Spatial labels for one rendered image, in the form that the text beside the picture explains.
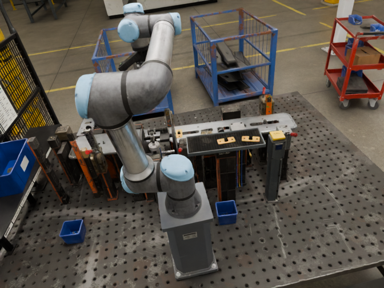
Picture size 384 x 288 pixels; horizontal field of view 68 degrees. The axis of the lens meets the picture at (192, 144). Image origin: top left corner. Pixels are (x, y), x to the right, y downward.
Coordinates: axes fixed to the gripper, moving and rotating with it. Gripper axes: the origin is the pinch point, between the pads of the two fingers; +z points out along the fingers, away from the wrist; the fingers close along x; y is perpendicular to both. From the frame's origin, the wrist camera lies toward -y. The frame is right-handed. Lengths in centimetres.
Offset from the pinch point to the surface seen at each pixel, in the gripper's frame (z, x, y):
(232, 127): 33, 9, 41
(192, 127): 44, 29, 19
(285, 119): 44, 26, 77
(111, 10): 128, 781, -182
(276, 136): 27, -9, 59
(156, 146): 33.5, 1.0, -0.3
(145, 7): 132, 795, -86
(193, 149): 27.7, -12.2, 18.8
